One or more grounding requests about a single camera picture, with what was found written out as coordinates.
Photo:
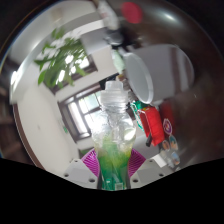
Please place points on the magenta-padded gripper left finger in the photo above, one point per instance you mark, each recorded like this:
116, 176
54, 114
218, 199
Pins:
78, 173

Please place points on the dark framed window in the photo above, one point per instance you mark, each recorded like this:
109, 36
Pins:
85, 63

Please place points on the small grey sphere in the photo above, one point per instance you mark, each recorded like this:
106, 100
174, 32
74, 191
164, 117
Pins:
115, 37

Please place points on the round magenta sticker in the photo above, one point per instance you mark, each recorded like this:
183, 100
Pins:
167, 126

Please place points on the colourful sticker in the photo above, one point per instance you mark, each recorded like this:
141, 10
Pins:
173, 142
165, 145

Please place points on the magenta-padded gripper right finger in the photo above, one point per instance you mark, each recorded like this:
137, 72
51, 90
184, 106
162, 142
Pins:
148, 171

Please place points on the printed paper leaflet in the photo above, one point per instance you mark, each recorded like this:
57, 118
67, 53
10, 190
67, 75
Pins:
108, 14

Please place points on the dark wooden glazed door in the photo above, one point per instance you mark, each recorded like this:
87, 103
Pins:
78, 113

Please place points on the clear bottle with green drink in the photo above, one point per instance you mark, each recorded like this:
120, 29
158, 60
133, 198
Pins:
113, 146

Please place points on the potted plant in white pot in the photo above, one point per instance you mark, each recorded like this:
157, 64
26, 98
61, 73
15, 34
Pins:
60, 63

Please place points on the green notebook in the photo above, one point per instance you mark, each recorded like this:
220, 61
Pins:
118, 61

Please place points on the green flat box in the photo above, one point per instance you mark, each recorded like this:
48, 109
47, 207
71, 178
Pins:
135, 111

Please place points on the red plastic basket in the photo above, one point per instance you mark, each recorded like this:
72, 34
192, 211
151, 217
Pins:
154, 125

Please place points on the flat round red coaster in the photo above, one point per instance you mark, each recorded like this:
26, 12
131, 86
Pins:
132, 12

